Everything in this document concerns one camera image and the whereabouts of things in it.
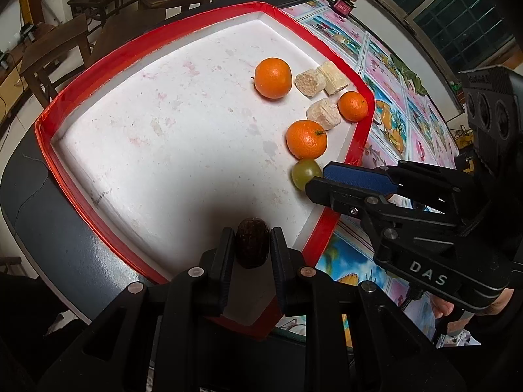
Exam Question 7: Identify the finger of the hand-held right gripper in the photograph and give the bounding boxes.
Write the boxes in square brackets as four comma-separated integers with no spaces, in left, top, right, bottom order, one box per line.
[323,161,475,209]
[306,176,462,237]

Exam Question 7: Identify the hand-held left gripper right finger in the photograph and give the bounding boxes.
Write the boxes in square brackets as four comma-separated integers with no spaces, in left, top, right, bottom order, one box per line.
[270,226,454,392]

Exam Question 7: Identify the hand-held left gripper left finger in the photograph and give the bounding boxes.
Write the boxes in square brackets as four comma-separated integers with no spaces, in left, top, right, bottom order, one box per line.
[39,226,235,392]

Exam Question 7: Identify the wrinkled red date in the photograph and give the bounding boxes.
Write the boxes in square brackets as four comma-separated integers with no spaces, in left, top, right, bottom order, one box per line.
[235,218,271,269]

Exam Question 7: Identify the green grape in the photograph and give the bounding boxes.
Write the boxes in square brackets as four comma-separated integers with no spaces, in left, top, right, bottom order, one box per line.
[291,159,323,191]

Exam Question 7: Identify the orange mandarin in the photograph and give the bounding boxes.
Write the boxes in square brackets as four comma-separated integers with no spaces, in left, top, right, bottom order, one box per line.
[254,58,293,99]
[286,120,328,160]
[338,91,369,122]

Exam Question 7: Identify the beige cake chunk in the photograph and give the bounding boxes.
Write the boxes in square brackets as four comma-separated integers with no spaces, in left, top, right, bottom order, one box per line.
[306,97,341,130]

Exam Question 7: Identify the pale sugarcane chunk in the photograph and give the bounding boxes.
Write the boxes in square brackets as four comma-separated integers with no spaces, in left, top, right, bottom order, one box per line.
[319,61,349,95]

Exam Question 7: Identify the small beige cake piece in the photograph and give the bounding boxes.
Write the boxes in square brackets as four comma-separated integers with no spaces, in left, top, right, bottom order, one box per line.
[295,70,327,98]

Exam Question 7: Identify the red rimmed white foam tray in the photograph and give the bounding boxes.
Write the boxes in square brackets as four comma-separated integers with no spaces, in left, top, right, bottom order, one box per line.
[35,1,374,339]

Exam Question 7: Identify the person's right hand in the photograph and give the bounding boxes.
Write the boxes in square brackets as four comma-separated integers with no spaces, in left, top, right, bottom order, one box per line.
[431,288,515,319]

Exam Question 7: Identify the green leaves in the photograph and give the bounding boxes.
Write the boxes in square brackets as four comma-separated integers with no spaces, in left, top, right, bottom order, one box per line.
[384,53,421,86]

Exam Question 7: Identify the wood framed window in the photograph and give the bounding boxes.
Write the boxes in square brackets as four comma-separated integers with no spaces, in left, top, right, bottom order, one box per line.
[347,0,523,66]

